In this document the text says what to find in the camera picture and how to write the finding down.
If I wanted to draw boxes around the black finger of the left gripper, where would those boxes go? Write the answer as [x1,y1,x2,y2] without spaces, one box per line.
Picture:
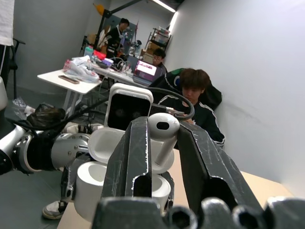
[162,171,175,215]
[60,157,83,204]

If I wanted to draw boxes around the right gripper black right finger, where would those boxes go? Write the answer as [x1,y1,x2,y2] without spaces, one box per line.
[177,124,264,211]

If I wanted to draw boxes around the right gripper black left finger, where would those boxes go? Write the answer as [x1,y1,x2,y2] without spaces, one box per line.
[101,116,153,198]

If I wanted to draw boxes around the white earbud charging case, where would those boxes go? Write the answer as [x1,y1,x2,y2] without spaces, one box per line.
[74,127,175,223]

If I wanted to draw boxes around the white earbud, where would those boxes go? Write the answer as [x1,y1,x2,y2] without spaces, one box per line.
[147,112,181,167]

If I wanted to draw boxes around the smartphone with brown case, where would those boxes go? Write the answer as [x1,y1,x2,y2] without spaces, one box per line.
[58,74,81,85]

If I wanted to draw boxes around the white black sneaker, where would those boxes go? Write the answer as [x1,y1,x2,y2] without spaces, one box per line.
[62,121,104,134]

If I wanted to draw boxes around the white grey sneaker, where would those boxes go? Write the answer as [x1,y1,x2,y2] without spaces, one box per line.
[42,199,69,220]

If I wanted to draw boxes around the seated person in striped jacket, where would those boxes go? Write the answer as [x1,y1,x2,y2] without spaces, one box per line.
[149,68,226,150]

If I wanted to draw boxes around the black plastic bag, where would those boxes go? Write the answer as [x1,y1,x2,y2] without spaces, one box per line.
[26,103,66,130]

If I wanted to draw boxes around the small white table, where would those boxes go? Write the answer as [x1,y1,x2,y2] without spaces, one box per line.
[37,69,103,113]

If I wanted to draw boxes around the crumpled clear plastic wrap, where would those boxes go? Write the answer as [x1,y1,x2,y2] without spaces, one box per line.
[11,96,37,115]

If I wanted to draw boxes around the long white cluttered table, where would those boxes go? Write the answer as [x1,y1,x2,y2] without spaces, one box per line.
[91,61,153,88]

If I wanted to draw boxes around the open laptop with pink screen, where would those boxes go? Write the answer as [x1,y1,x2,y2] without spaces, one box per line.
[132,59,165,87]

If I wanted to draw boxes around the crumpled clear plastic bags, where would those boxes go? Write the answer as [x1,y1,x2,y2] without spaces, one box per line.
[62,56,101,83]

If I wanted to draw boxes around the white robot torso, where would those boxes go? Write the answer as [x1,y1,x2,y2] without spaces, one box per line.
[0,77,9,113]

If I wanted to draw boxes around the red box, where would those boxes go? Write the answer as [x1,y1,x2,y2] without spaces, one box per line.
[92,49,107,61]

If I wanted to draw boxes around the seated person with glasses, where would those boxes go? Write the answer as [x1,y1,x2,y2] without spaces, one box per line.
[152,47,169,75]

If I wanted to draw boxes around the stacked cardboard boxes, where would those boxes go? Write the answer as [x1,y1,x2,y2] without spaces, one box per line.
[140,42,161,63]

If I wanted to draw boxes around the standing person in dark clothes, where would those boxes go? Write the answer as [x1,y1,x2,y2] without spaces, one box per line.
[104,18,131,60]

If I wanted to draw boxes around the black metal storage shelf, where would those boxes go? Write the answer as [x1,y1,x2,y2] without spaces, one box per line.
[148,27,173,51]

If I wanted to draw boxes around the white hanging cloth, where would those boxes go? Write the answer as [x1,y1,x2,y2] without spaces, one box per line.
[0,0,16,46]

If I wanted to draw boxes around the ceiling strip light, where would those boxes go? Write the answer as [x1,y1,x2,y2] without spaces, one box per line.
[152,0,177,13]

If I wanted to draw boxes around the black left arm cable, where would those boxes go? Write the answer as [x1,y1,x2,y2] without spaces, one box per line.
[9,87,196,135]

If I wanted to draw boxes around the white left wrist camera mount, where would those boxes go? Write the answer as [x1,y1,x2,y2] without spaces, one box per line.
[104,83,154,134]

